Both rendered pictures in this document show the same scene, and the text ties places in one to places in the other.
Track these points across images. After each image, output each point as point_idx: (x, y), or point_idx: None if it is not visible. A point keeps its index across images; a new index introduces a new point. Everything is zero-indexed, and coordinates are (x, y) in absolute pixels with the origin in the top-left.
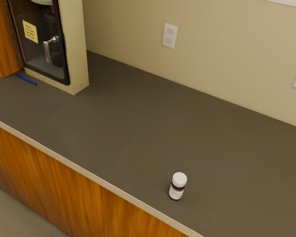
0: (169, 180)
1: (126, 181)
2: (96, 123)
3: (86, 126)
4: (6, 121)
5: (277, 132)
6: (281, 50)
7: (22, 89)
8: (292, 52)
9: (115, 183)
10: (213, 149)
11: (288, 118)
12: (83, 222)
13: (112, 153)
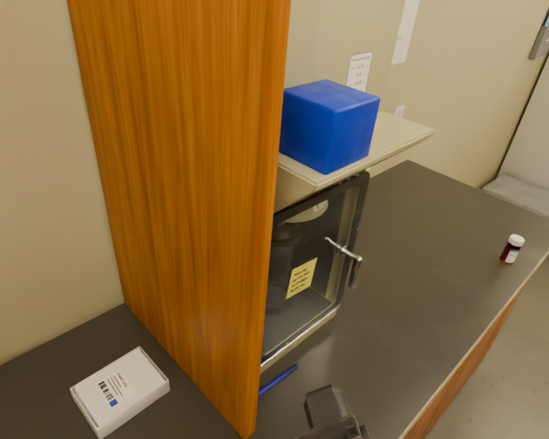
0: (489, 260)
1: (500, 289)
2: (405, 299)
3: (413, 310)
4: (409, 412)
5: (407, 176)
6: (382, 107)
7: (308, 390)
8: (388, 104)
9: (504, 298)
10: (438, 219)
11: (387, 163)
12: (416, 435)
13: (460, 293)
